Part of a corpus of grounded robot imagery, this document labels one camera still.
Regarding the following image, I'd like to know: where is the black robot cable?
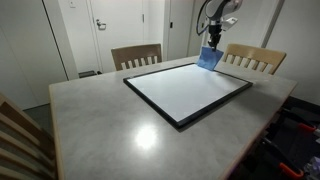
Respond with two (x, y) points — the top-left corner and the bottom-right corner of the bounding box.
(195, 0), (211, 37)

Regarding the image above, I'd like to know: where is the light wooden chair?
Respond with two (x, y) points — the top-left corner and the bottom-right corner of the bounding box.
(222, 43), (288, 76)

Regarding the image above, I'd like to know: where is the blue towel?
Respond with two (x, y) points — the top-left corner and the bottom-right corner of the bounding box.
(195, 45), (225, 72)

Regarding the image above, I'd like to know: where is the white door with knob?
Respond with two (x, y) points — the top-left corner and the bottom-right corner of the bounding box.
(209, 0), (278, 63)

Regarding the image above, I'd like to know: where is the orange and black clamp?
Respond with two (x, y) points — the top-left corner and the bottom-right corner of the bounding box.
(283, 108), (319, 134)
(260, 135), (305, 180)

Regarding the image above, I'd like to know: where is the white door with latch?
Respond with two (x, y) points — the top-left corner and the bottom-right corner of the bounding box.
(165, 0), (203, 62)

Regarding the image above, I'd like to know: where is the slatted wooden chair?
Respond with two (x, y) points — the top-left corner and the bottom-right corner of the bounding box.
(0, 91), (58, 180)

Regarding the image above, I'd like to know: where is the black robot stand surface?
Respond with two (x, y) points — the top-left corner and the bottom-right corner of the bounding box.
(229, 96), (320, 180)

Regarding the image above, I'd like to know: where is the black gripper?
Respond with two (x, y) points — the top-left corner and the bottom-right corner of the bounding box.
(207, 20), (223, 52)

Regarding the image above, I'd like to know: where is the black floor object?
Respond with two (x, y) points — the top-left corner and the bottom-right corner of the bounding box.
(78, 69), (103, 79)

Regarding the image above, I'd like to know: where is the silver door lever handle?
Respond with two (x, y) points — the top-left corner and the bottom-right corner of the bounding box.
(95, 18), (107, 31)

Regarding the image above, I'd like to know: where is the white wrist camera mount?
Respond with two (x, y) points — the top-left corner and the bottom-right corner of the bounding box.
(220, 17), (239, 32)

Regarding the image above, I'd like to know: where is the black framed whiteboard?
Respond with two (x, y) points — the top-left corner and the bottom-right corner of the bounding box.
(123, 62), (254, 129)

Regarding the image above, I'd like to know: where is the brown wooden chair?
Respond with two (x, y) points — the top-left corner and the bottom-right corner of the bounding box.
(110, 43), (163, 72)

